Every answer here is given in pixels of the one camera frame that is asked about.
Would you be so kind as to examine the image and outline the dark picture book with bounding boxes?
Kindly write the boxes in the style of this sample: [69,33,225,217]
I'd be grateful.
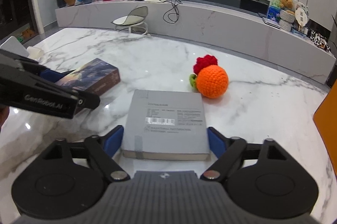
[56,58,120,96]

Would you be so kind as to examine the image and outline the grey book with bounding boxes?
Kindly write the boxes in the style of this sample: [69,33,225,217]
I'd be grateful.
[122,89,210,161]

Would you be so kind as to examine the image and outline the orange crocheted ball toy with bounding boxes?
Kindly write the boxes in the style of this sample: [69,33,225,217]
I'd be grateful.
[189,55,229,99]

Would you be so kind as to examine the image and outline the white round stool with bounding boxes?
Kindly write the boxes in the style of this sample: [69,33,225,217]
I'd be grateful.
[111,6,148,35]

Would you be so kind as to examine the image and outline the orange storage box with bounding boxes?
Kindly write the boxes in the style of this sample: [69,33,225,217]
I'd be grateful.
[313,83,337,174]

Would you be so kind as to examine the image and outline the white tv cabinet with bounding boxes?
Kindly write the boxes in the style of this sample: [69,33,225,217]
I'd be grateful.
[55,0,336,83]

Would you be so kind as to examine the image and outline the round paper fan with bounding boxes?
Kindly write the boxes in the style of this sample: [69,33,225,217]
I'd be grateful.
[295,2,309,31]

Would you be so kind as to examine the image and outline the small teddy bear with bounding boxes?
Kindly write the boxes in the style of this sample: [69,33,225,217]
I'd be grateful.
[279,0,295,15]

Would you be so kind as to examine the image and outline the black cable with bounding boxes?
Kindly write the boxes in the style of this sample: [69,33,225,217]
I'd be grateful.
[162,0,183,25]

